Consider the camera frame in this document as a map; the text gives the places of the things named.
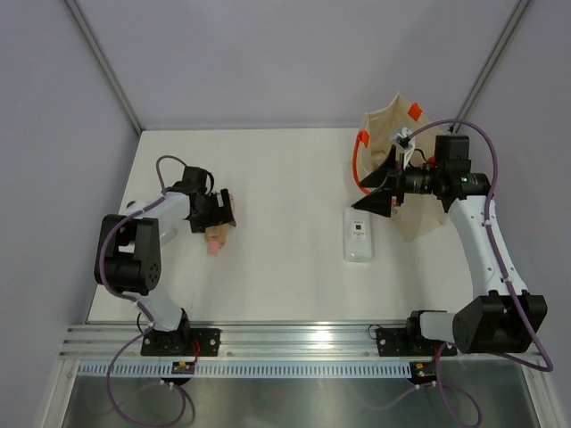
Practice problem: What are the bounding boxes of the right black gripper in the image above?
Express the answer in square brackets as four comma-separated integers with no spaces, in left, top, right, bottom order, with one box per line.
[354,145,443,218]

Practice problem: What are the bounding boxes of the aluminium mounting rail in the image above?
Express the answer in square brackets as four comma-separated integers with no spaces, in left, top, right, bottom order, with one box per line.
[56,321,543,361]

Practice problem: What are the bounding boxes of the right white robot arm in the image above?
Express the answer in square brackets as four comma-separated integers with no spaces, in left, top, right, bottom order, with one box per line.
[352,128,548,356]

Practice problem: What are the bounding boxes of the white slotted cable duct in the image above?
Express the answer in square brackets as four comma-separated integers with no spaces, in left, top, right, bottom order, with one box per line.
[78,360,412,379]

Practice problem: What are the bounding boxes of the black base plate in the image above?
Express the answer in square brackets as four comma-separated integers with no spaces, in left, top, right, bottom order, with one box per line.
[140,328,220,357]
[375,327,443,358]

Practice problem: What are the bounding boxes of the white rectangular bottle black cap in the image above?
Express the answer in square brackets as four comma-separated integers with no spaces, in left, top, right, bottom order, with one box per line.
[343,208,373,263]

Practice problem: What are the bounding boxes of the canvas tote bag orange handles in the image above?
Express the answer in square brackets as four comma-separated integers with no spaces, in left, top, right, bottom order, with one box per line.
[352,94,448,242]

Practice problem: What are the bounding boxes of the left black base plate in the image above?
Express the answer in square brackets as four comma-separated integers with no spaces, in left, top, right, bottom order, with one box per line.
[140,328,220,357]

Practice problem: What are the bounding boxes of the peach bottle pink cap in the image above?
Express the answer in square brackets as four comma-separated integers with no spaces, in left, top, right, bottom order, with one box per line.
[203,191,237,257]

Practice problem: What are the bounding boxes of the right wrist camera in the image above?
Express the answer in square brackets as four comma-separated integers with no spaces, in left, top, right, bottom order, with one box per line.
[390,128,416,169]

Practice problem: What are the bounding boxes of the aluminium frame post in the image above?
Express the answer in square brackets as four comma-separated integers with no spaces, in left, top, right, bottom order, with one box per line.
[455,0,534,119]
[62,0,145,136]

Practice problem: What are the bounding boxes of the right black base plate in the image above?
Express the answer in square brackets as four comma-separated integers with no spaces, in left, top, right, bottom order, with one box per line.
[375,327,443,358]

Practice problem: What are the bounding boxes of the right aluminium frame post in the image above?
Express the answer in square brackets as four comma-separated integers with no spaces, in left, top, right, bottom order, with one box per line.
[455,0,534,119]

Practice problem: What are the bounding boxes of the left aluminium frame post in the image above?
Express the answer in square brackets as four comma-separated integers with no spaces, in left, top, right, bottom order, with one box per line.
[62,0,145,136]

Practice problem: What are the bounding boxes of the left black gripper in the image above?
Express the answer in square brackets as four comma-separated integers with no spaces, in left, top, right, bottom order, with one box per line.
[190,189,235,233]

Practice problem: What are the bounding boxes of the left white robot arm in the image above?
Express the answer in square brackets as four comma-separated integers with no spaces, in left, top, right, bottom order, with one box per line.
[94,166,236,358]

